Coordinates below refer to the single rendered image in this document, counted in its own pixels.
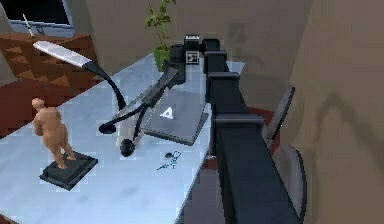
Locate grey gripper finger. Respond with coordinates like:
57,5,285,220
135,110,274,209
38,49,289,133
98,67,180,135
120,99,158,158

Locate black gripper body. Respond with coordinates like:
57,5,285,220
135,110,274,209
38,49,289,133
162,43,188,86

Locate green plant in green pot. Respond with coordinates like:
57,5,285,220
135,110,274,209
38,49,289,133
144,0,178,73

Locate grey closed laptop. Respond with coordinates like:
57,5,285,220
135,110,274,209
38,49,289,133
142,87,210,147

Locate pale blue-white desk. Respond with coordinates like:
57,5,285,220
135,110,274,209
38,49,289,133
0,53,246,224

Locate small dark key bunch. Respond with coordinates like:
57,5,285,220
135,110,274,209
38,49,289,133
156,150,183,171

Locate tan figure statue black base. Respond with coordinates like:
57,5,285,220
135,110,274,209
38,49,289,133
31,97,99,192

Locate white and black desk lamp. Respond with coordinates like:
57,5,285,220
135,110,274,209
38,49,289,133
32,40,144,150

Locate grey office chair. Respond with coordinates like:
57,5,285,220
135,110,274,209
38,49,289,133
261,84,308,222

